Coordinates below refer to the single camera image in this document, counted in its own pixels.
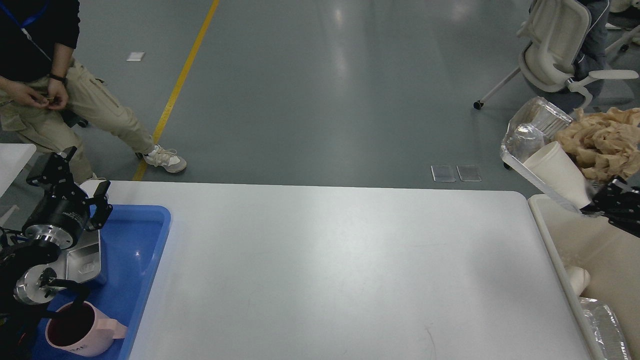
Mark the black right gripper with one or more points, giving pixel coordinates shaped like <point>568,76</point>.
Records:
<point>622,205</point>

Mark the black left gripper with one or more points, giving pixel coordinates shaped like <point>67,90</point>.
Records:
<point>63,212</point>

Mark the brown paper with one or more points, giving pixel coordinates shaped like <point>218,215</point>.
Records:
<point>603,145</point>

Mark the white paper cup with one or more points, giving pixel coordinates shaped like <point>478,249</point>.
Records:
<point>556,170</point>
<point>579,279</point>

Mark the stainless steel rectangular tin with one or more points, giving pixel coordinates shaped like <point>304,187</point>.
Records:
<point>86,262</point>

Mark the aluminium foil tray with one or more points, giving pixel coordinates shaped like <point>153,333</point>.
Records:
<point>531,128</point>

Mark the pink mug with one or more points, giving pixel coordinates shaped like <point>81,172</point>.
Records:
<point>83,330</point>

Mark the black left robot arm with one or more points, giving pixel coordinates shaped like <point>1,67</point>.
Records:
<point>29,280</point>

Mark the beige plastic bin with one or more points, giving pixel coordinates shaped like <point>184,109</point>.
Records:
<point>610,255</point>

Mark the blue plastic tray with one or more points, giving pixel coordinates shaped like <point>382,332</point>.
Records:
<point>133,237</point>

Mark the white side table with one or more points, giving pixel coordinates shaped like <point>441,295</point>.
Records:
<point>13,158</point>

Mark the white paper cup in bin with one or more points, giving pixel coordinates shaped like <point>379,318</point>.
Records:
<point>579,279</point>

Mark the seated person in khaki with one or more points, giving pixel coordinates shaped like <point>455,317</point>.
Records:
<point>40,79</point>

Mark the seated person in blue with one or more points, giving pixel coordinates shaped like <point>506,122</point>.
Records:
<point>590,57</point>

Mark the white office chair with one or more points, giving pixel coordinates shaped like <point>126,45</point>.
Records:
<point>556,30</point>

